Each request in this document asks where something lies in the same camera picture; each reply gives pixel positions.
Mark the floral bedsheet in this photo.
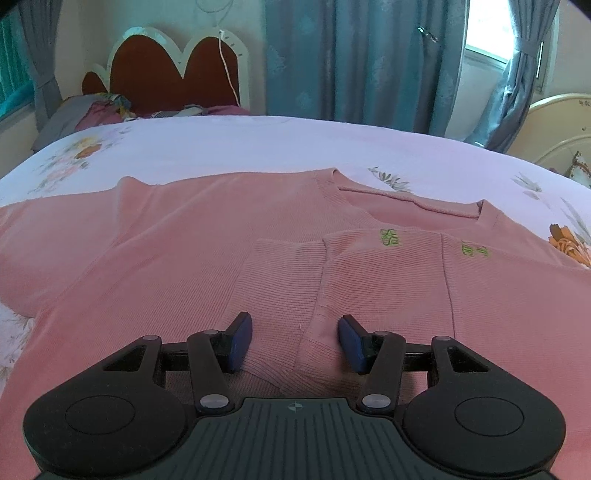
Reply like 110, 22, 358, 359
0, 113, 591, 384

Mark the colourful patterned cloth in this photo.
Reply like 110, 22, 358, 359
92, 92, 138, 119

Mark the pink knit sweater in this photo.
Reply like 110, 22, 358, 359
0, 168, 591, 480

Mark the tied blue-grey curtain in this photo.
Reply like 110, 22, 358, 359
464, 0, 561, 153

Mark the teal window blind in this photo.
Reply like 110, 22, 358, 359
0, 18, 35, 118

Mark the white hanging cord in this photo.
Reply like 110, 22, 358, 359
218, 30, 243, 109

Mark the narrow blue-grey curtain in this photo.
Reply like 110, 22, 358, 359
18, 0, 63, 132

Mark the pile of clothes and pillow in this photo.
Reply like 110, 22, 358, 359
31, 95, 99, 152

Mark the pink crumpled cloth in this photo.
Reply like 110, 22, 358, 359
74, 102, 136, 133

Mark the cream curved headboard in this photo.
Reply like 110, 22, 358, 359
505, 92, 591, 175

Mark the bright window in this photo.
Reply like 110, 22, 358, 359
464, 0, 517, 71

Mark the floral pillow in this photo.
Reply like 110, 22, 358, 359
566, 150, 591, 191

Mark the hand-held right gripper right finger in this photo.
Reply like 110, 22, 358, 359
337, 314, 492, 415

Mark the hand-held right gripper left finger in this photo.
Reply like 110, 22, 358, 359
99, 311, 254, 415

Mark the wide blue-grey curtain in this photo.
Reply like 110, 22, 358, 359
263, 0, 474, 139

